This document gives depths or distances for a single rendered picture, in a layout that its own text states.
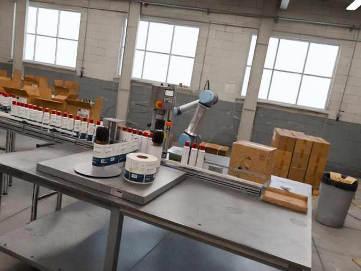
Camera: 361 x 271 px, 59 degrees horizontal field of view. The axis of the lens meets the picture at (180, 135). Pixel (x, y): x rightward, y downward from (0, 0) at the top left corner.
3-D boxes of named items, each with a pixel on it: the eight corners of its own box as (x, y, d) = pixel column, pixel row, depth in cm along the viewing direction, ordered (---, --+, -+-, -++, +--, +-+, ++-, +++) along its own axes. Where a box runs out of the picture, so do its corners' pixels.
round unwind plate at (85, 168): (63, 169, 204) (63, 167, 204) (93, 161, 232) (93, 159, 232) (103, 182, 193) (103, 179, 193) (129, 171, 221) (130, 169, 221)
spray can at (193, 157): (186, 168, 251) (190, 143, 247) (189, 167, 256) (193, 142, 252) (193, 170, 249) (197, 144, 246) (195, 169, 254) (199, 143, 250)
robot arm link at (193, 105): (220, 91, 291) (175, 107, 314) (216, 89, 281) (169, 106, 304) (223, 103, 290) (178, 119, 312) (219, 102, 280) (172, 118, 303)
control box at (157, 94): (148, 107, 266) (152, 84, 262) (166, 108, 275) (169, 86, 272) (154, 109, 257) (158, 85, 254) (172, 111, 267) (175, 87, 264)
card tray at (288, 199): (260, 200, 221) (262, 194, 220) (266, 190, 245) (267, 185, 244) (307, 213, 210) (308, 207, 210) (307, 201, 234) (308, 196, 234)
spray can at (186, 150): (179, 166, 254) (183, 141, 250) (181, 165, 258) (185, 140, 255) (185, 168, 252) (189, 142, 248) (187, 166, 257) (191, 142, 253)
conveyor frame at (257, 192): (74, 145, 286) (75, 140, 286) (82, 143, 297) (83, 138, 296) (259, 196, 229) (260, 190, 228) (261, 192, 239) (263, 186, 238)
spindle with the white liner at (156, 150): (144, 169, 231) (150, 129, 226) (150, 167, 239) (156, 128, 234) (156, 172, 228) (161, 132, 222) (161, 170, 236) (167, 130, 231)
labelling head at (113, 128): (99, 149, 265) (102, 119, 260) (108, 147, 276) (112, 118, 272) (113, 153, 260) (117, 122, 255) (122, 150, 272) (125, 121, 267)
